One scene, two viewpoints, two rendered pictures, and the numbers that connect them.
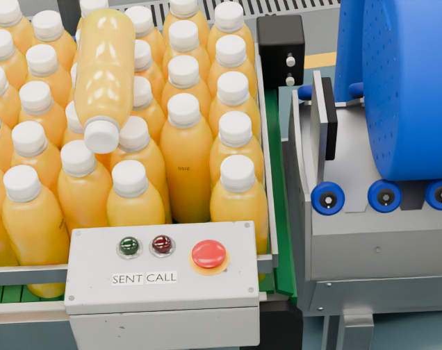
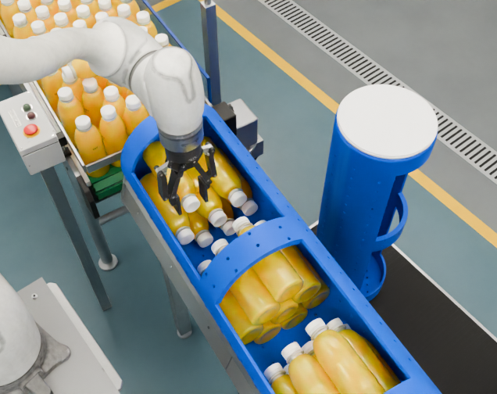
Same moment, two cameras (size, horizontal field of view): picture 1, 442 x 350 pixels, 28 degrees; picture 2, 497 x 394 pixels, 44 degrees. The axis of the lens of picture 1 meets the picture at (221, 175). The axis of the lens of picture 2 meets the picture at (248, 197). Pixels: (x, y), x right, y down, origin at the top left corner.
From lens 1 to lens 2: 134 cm
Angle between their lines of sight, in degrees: 36
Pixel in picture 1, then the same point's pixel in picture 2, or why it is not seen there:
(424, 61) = (134, 140)
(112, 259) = (19, 106)
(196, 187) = not seen: hidden behind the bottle
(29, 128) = not seen: hidden behind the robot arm
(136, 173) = (65, 94)
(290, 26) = (224, 115)
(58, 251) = (54, 102)
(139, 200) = (62, 104)
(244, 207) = (76, 136)
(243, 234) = (48, 136)
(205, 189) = not seen: hidden behind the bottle
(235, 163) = (84, 119)
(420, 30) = (142, 128)
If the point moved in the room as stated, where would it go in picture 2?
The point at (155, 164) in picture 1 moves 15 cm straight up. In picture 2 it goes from (90, 102) to (77, 61)
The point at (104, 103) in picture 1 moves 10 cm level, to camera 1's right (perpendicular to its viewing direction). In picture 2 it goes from (75, 63) to (91, 85)
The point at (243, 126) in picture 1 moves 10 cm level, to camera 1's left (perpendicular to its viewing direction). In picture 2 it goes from (105, 113) to (91, 91)
